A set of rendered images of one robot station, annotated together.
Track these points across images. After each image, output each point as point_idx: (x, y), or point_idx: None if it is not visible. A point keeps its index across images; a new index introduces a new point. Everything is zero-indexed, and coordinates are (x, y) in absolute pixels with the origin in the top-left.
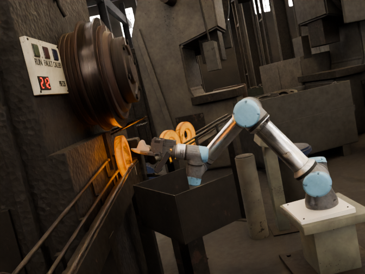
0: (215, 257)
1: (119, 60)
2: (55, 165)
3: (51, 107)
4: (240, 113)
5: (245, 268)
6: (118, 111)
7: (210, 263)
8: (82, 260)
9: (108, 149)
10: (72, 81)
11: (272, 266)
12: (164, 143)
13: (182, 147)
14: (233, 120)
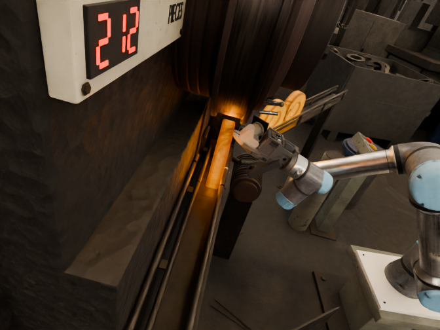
0: (250, 234)
1: (333, 4)
2: (80, 295)
3: (120, 99)
4: (431, 184)
5: (277, 271)
6: (259, 108)
7: (243, 242)
8: None
9: (201, 129)
10: (201, 9)
11: (304, 283)
12: (282, 148)
13: (303, 166)
14: (389, 160)
